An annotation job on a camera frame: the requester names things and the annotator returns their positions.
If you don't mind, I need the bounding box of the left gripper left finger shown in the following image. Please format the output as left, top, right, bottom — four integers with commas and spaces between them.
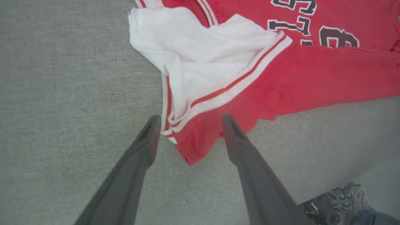
74, 115, 162, 225

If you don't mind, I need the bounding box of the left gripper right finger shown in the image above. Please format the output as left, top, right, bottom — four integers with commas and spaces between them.
221, 113, 313, 225

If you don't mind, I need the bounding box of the red and white jersey garment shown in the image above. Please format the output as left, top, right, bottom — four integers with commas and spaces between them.
128, 0, 400, 166

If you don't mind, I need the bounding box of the grey patterned sneaker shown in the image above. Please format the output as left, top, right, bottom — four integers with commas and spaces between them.
299, 184, 371, 225

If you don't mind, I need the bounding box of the blue jeans leg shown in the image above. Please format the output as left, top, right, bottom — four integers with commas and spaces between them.
350, 206, 400, 225

